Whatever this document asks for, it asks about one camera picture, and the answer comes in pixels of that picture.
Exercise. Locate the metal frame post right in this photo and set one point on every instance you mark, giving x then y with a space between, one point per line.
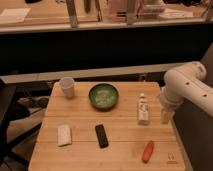
130 11

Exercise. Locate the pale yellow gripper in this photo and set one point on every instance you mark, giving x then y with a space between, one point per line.
166 115

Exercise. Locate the metal frame post left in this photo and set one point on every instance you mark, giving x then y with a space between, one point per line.
72 13

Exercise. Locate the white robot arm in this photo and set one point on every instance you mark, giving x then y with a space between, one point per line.
185 82

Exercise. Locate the white paper sheet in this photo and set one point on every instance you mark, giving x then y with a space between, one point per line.
16 15

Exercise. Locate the orange carrot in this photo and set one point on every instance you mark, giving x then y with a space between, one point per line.
148 150

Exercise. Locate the black rectangular remote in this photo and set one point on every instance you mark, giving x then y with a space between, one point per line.
101 136

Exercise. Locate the white paper cup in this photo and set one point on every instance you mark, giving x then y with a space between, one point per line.
67 86

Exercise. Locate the small white bottle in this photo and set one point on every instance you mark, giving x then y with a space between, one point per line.
143 110

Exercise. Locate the metal frame post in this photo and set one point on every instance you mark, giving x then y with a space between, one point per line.
130 11
72 13

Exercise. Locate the green bowl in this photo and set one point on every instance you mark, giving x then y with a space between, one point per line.
103 96

